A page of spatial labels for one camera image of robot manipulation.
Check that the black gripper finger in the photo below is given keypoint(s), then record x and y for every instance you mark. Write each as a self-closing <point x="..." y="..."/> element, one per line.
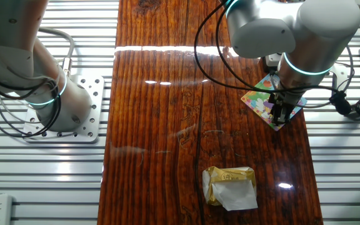
<point x="287" y="115"/>
<point x="276" y="115"/>

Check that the black wrist camera plug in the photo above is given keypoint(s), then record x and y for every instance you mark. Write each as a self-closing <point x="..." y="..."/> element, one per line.
<point x="341" y="103"/>

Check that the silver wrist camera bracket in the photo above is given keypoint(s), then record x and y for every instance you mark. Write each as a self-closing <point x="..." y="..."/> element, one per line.
<point x="339" y="73"/>

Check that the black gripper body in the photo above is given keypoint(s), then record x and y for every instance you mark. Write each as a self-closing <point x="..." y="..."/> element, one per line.
<point x="284" y="100"/>

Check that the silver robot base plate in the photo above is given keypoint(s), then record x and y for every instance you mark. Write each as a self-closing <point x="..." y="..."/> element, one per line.
<point x="95" y="93"/>

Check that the grey box with red button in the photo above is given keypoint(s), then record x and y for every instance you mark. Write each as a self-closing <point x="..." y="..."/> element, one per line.
<point x="272" y="59"/>

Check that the gold wrapped snack packet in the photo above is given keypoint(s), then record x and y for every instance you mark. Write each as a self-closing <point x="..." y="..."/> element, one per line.
<point x="230" y="190"/>

